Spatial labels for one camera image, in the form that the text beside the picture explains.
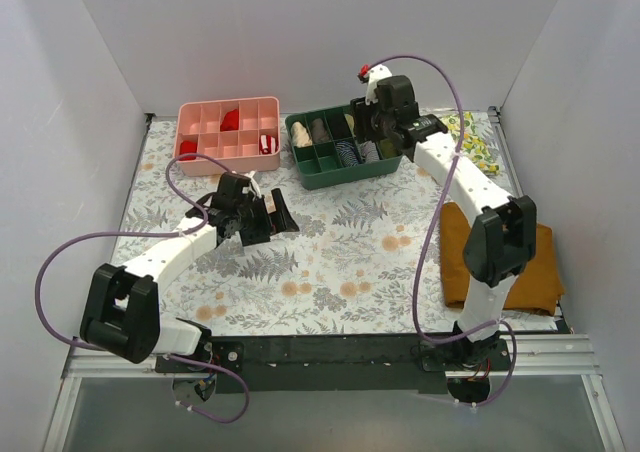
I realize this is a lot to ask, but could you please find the green divided organizer box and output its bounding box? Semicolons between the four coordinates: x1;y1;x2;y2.
285;105;401;190

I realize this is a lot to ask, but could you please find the lemon print folded cloth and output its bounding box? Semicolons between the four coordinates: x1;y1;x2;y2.
439;111;500;176

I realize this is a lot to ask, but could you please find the olive green rolled underwear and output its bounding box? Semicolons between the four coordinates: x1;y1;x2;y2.
378;139;399;159

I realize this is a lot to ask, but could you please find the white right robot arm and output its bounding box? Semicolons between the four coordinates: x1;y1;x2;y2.
351;65;537;370

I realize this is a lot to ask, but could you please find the red rolled sock bottom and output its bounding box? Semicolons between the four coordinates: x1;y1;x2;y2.
178;140;198;161

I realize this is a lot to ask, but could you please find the black rolled underwear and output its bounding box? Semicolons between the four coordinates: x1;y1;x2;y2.
326;113;352;141

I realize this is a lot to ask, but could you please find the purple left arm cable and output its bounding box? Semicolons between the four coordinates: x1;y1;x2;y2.
35;153;250;424

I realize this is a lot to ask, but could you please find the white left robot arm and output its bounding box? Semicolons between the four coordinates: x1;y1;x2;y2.
80;173;299;372

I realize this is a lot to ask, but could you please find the floral patterned table mat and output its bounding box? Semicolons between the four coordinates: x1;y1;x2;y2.
95;107;560;337

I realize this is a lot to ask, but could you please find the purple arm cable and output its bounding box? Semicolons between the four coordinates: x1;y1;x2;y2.
357;54;516;406
35;153;250;424

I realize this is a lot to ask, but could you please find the cream rolled underwear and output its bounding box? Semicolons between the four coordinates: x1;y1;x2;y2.
291;121;313;148

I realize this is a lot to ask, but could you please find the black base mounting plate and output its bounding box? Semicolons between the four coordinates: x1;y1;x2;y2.
154;332;514;397

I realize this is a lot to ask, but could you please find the mustard brown folded cloth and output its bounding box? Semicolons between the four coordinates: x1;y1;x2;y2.
439;202;565;315

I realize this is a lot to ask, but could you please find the pink divided organizer box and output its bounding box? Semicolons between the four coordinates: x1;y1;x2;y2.
174;96;281;177

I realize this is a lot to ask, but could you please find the red rolled sock top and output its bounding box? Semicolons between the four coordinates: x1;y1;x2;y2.
220;108;240;131

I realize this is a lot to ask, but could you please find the aluminium frame rail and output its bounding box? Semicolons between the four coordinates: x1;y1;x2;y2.
45;333;625;451

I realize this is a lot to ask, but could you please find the navy striped underwear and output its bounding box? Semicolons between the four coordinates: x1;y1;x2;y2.
335;140;361;167

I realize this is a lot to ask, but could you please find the red white striped sock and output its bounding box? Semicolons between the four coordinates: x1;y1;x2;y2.
259;134;278;155

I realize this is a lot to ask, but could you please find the beige yellow rolled underwear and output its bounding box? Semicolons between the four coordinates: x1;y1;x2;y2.
344;114;355;130

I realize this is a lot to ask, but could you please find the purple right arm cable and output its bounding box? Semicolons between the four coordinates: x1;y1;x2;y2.
357;54;516;406

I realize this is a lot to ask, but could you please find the grey striped rolled underwear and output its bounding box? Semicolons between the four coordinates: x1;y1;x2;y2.
360;141;380;163

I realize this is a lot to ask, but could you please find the red rolled sock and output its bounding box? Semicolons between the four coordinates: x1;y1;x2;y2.
220;108;240;131
178;140;198;161

